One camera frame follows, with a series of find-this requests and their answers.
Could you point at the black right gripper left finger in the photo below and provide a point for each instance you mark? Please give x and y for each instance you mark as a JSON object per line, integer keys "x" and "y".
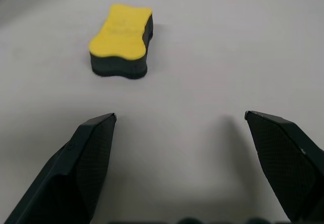
{"x": 76, "y": 168}

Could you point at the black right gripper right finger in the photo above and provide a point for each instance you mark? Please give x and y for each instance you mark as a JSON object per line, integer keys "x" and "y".
{"x": 291, "y": 163}

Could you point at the yellow and black eraser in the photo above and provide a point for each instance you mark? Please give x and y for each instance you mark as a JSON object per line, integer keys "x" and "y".
{"x": 119, "y": 37}

